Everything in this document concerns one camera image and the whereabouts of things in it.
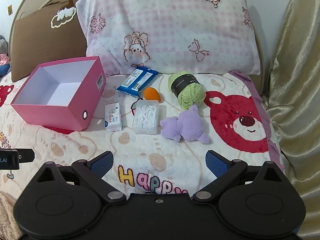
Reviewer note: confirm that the blue wet wipes packet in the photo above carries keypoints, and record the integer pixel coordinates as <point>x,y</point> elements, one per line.
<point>136,81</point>

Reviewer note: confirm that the orange makeup sponge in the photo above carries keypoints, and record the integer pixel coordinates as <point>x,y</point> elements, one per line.
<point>152,94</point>

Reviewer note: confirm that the blue pink cloth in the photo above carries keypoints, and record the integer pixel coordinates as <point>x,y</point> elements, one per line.
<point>3,65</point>

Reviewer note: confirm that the pink checked pillow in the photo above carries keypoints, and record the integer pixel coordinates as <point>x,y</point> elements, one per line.
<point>170,30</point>

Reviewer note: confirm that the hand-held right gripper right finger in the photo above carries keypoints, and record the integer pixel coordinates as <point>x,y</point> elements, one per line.
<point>216,164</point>

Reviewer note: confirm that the green yarn ball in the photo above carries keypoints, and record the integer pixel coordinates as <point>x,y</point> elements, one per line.
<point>187,87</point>

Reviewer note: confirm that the yellow wall switch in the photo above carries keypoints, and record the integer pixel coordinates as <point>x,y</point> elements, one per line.
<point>10,10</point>

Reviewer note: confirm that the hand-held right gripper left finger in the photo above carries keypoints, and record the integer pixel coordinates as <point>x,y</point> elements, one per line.
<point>103,163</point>

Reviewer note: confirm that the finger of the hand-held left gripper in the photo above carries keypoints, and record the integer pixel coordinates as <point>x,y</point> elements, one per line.
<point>26,155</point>

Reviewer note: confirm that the gold satin cloth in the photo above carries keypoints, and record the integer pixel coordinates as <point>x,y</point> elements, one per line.
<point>295,80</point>

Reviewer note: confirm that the pink cardboard box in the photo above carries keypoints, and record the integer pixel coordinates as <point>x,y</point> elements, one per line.
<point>60,115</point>

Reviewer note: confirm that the grey plush toy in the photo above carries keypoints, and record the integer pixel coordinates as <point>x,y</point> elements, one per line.
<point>3,45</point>

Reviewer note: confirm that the clear plastic floss pick box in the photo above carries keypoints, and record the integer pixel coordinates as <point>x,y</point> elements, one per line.
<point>146,117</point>

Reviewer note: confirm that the purple plush toy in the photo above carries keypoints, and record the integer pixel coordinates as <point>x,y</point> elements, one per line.
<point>185,127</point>

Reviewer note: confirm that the white tissue packet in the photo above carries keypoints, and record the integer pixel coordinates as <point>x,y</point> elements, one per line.
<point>113,117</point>

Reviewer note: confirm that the brown pillow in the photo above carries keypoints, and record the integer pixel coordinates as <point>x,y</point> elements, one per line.
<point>47,45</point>

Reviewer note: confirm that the beige fleece cloth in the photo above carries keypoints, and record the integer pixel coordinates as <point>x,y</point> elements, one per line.
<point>8,217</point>

